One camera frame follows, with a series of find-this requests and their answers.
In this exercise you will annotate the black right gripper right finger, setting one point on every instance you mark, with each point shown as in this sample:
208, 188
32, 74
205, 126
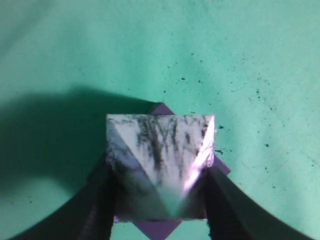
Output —
232, 215

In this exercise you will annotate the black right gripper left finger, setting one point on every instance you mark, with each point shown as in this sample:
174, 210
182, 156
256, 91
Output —
89, 215

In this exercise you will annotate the white purple marbled square pyramid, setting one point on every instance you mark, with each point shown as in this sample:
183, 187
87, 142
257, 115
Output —
159, 162

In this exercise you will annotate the dark purple cube block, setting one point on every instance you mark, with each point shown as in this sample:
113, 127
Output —
162, 229

